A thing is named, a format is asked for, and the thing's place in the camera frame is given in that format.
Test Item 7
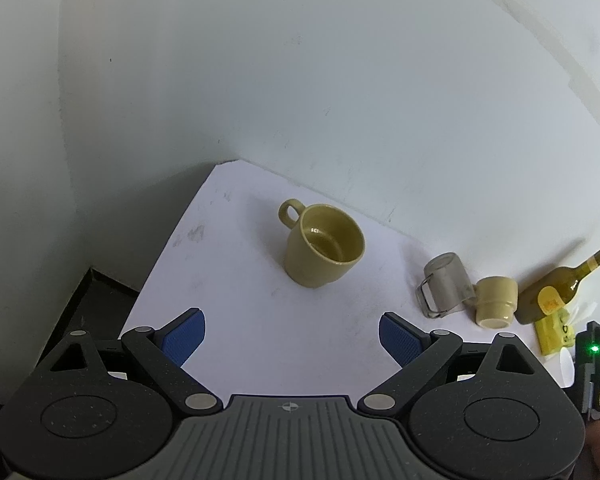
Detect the olive green upright mug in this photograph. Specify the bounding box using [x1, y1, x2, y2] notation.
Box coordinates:
[278, 198, 365, 288]

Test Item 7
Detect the yellow tissue pack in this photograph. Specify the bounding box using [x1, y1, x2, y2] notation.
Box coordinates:
[534, 308, 576, 356]

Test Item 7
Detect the grey translucent plastic mug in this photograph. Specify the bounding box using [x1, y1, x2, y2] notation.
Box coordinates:
[416, 252, 476, 318]

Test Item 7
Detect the olive green wine bottle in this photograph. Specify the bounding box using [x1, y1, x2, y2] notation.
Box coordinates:
[515, 250, 600, 325]

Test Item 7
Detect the beige ceramic stacking mug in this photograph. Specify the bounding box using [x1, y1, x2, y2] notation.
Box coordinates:
[475, 276, 518, 330]

